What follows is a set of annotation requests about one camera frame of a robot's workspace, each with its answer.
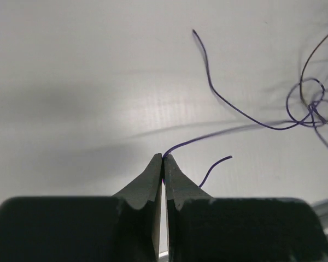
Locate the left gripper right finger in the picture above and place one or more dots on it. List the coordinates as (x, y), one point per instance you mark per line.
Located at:
(204, 228)

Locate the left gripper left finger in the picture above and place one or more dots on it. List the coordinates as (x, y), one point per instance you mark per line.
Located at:
(121, 227)

